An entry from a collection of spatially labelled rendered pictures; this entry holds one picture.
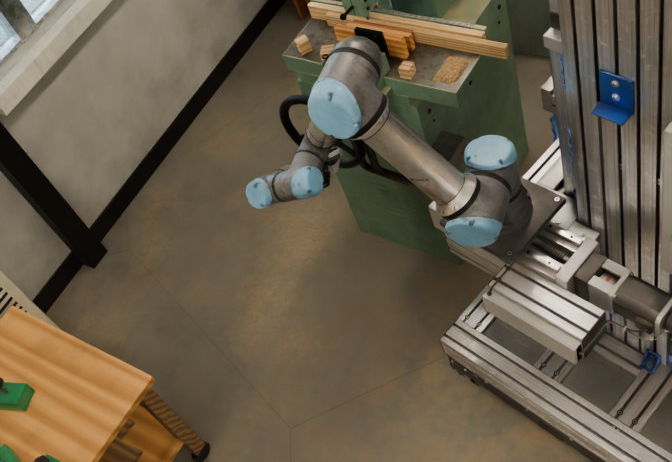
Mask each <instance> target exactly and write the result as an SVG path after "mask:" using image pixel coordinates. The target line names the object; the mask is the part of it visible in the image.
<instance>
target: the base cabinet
mask: <svg viewBox="0 0 672 462"><path fill-rule="evenodd" d="M488 34H489V40H490V41H496V42H502V43H507V44H508V47H509V53H510V55H509V57H508V58H507V59H502V58H497V57H492V59H491V61H490V62H489V64H488V65H487V67H486V68H485V70H484V71H483V73H482V75H481V76H480V78H479V79H478V81H477V82H476V84H475V85H474V87H473V88H472V90H471V91H470V93H469V95H468V96H467V98H466V99H465V101H464V102H463V104H462V105H461V107H460V108H455V107H451V106H446V105H442V104H439V106H438V107H437V109H436V110H435V112H434V113H433V115H432V116H431V118H430V119H429V121H428V122H427V124H426V125H425V127H424V128H423V129H420V128H416V127H412V126H409V127H410V128H411V129H412V130H414V131H415V132H416V133H417V134H418V135H419V136H420V137H421V138H422V139H424V140H425V141H426V142H427V143H428V144H429V145H430V146H431V147H432V145H433V144H434V142H435V141H436V139H437V138H438V136H439V135H440V133H441V131H445V132H449V133H453V134H457V135H461V136H465V139H466V143H467V145H468V144H469V143H470V142H472V141H473V140H475V139H478V138H480V137H482V136H486V135H499V136H503V137H505V138H507V139H509V140H510V141H511V142H512V143H513V145H514V147H515V150H516V152H517V155H518V156H517V160H518V166H520V164H521V163H522V161H523V159H524V157H525V156H526V154H527V152H528V150H529V149H528V142H527V136H526V129H525V123H524V117H523V110H522V104H521V97H520V91H519V84H518V78H517V71H516V65H515V58H514V52H513V45H512V39H511V32H510V26H509V19H508V13H507V6H506V5H505V7H504V8H503V10H502V11H501V13H500V14H499V16H498V17H497V19H496V20H495V22H494V23H493V25H492V26H491V28H490V29H489V31H488ZM374 151H375V150H374ZM375 154H376V157H377V159H378V162H379V164H380V166H381V167H383V168H384V169H385V168H386V169H388V170H390V171H391V170H392V171H394V172H396V173H397V172H398V173H400V172H399V171H398V170H397V169H396V168H394V167H393V166H392V165H391V164H390V163H389V162H387V161H386V160H385V159H384V158H383V157H382V156H380V155H379V154H378V153H377V152H376V151H375ZM400 174H401V173H400ZM336 175H337V177H338V179H339V182H340V184H341V186H342V189H343V191H344V193H345V196H346V198H347V200H348V203H349V205H350V208H351V210H352V212H353V215H354V217H355V219H356V222H357V224H358V226H359V229H360V231H363V232H366V233H369V234H371V235H374V236H377V237H380V238H383V239H386V240H389V241H392V242H395V243H398V244H401V245H404V246H407V247H410V248H413V249H416V250H419V251H422V252H425V253H428V254H431V255H434V256H437V257H440V258H443V259H446V260H449V261H452V262H455V263H458V264H461V265H462V264H463V262H464V259H462V258H460V257H459V256H457V255H455V254H453V253H452V252H450V251H449V248H448V244H447V241H446V238H445V234H444V232H443V231H441V230H440V229H438V228H436V227H434V224H433V221H432V217H431V214H430V211H429V208H428V206H429V205H430V204H431V203H432V202H433V200H432V199H431V198H430V197H428V196H427V195H426V194H425V193H424V192H423V191H421V190H420V189H419V188H418V187H415V186H412V185H411V184H410V186H409V187H408V186H406V185H403V184H401V183H399V182H397V181H396V182H395V180H394V181H393V180H391V179H389V178H388V179H387V178H385V177H383V176H382V177H381V175H380V176H379V175H377V174H375V173H374V174H373V173H371V172H369V171H366V170H364V169H362V167H360V165H359V166H357V167H354V168H349V169H343V168H339V169H338V171H337V172H336Z"/></svg>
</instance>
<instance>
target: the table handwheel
mask: <svg viewBox="0 0 672 462"><path fill-rule="evenodd" d="M309 97H310V96H309V95H303V94H296V95H291V96H289V97H287V98H285V99H284V100H283V101H282V103H281V105H280V108H279V116H280V120H281V123H282V125H283V127H284V129H285V130H286V132H287V133H288V135H289V136H290V137H291V139H292V140H293V141H294V142H295V143H296V144H297V145H298V146H300V144H301V142H302V140H303V138H304V135H305V134H299V133H298V131H297V130H296V129H295V127H294V126H293V124H292V122H291V120H290V117H289V109H290V107H291V106H293V105H297V104H302V105H307V106H308V100H309ZM353 141H354V144H355V146H356V151H355V150H353V149H351V148H350V147H348V146H347V145H345V144H344V143H342V142H341V143H340V144H339V145H338V147H340V148H341V149H343V150H344V151H346V152H347V153H349V154H350V155H352V156H353V158H351V159H340V163H339V168H343V169H349V168H354V167H357V166H359V165H360V164H361V163H362V162H363V161H364V159H365V156H366V146H365V142H364V141H363V140H362V139H359V140H353Z"/></svg>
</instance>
